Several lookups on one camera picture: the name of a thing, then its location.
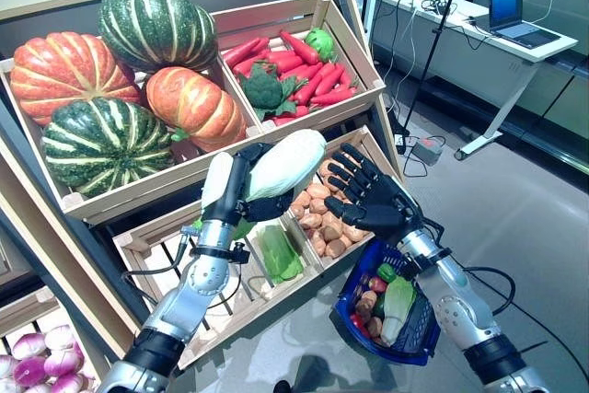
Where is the black tangled desk cable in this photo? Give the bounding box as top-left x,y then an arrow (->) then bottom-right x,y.
421,0 -> 459,17

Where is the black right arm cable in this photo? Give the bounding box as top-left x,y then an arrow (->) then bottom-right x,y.
463,267 -> 517,317

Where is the white office desk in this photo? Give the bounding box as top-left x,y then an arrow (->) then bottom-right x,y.
375,0 -> 580,162

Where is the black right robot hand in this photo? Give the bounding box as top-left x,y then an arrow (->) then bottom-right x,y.
323,143 -> 424,247

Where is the red carrot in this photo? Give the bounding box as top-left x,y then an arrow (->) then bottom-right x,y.
280,64 -> 323,84
232,54 -> 272,76
223,37 -> 271,68
294,71 -> 326,107
279,30 -> 321,66
315,64 -> 345,98
266,54 -> 305,75
310,88 -> 358,107

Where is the wooden slatted cabbage crate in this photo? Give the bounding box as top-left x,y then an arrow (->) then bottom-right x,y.
112,199 -> 323,371

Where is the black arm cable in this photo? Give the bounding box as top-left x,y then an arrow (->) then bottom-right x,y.
120,225 -> 199,316
463,267 -> 517,317

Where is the light green lettuce head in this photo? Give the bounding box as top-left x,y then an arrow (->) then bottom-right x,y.
304,28 -> 336,63

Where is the blue plastic shopping basket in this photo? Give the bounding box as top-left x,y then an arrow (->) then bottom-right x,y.
331,239 -> 442,367

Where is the round orange ribbed pumpkin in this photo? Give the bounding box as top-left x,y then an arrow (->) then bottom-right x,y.
9,31 -> 142,127

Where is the wooden pepper crate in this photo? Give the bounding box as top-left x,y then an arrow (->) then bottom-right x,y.
211,0 -> 387,134

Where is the black floor cable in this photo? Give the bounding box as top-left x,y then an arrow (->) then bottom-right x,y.
514,314 -> 589,369

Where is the elongated orange pumpkin green stem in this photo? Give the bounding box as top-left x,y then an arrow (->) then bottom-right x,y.
144,65 -> 248,154

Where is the open grey laptop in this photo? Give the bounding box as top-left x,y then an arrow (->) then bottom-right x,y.
487,0 -> 562,50

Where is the green white napa cabbage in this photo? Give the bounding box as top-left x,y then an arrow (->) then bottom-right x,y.
379,276 -> 418,347
255,225 -> 306,286
191,129 -> 329,241

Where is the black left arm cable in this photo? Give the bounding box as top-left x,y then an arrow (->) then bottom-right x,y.
120,225 -> 199,316

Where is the dark green broccoli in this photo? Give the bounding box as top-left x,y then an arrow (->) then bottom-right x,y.
238,63 -> 308,121

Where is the grey power box red switch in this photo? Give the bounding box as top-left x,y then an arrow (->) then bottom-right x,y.
410,137 -> 444,167

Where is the wooden crate of potatoes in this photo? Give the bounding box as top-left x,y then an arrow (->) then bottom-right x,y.
275,124 -> 406,272

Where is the wooden crate of pumpkins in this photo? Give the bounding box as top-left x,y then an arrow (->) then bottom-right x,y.
0,54 -> 263,222

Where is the green striped pumpkin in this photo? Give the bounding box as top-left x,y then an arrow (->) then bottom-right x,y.
98,0 -> 218,75
40,97 -> 176,199

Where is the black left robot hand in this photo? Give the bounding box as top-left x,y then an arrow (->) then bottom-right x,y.
201,143 -> 296,228

